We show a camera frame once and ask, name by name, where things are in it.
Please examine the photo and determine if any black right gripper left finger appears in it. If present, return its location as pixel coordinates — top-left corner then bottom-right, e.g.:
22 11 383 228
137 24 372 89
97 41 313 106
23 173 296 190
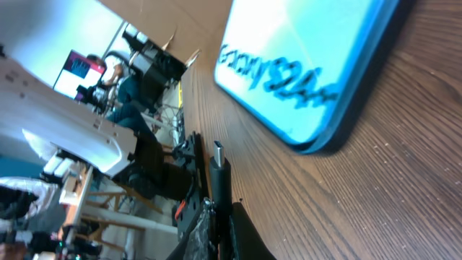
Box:
167 198 218 260

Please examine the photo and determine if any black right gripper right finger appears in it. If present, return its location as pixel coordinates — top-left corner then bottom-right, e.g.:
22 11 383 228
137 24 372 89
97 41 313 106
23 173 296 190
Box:
230 202 276 260

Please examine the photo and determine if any black charger cable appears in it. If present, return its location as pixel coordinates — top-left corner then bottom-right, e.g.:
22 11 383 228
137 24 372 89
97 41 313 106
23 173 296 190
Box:
209 140 234 260

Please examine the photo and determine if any blue smartphone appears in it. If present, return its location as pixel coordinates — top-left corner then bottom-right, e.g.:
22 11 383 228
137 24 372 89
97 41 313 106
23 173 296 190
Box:
213 0 412 154

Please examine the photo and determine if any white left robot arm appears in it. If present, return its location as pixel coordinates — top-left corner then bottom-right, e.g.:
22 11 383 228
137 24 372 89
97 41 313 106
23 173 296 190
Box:
1 57 137 177

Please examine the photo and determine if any seated person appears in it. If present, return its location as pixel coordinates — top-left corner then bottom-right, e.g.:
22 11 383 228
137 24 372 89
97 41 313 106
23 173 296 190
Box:
87 54 157 141

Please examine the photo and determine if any computer monitor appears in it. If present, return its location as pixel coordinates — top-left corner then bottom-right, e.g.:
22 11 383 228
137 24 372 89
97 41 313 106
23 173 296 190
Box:
53 50 106 99

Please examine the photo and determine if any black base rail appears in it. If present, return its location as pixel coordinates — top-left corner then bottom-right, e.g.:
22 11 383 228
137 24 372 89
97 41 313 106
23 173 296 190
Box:
171 131 209 240

